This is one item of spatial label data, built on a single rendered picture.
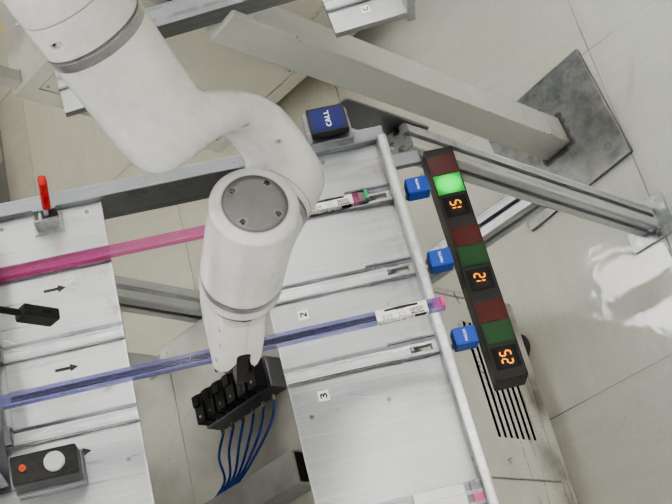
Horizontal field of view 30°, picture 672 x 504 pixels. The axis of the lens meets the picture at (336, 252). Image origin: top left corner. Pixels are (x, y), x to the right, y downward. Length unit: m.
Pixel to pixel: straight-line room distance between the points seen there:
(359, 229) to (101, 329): 0.35
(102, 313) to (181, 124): 0.55
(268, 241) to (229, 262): 0.05
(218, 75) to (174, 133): 1.71
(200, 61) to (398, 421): 1.40
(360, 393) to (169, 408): 0.64
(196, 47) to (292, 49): 0.81
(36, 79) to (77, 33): 1.69
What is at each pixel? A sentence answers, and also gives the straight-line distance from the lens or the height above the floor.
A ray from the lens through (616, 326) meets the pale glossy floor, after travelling 2.26.
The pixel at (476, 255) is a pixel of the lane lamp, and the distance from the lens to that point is 1.61.
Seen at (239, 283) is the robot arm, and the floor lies 1.13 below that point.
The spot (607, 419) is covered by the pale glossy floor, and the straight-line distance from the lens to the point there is 2.25.
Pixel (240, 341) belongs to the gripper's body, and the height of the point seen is 1.06.
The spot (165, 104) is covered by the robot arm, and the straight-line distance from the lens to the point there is 1.06.
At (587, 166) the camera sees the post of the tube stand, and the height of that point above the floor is 0.01.
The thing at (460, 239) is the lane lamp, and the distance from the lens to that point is 1.62.
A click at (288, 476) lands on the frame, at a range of 1.80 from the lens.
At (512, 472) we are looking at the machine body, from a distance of 2.09.
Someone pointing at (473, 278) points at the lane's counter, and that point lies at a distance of 1.60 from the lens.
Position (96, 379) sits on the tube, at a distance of 1.42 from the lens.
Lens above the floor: 1.87
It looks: 43 degrees down
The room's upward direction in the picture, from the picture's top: 77 degrees counter-clockwise
